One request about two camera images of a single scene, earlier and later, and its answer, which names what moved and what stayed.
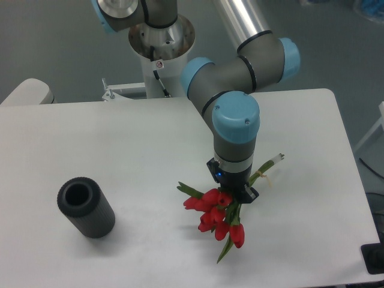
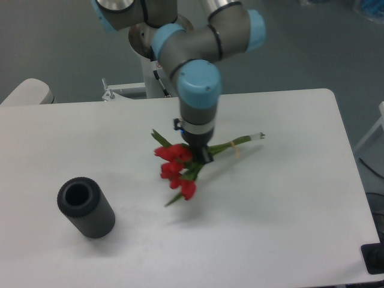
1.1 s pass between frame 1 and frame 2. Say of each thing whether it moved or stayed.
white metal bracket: stayed
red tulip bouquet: moved
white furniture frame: stayed
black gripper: moved
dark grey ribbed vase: stayed
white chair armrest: stayed
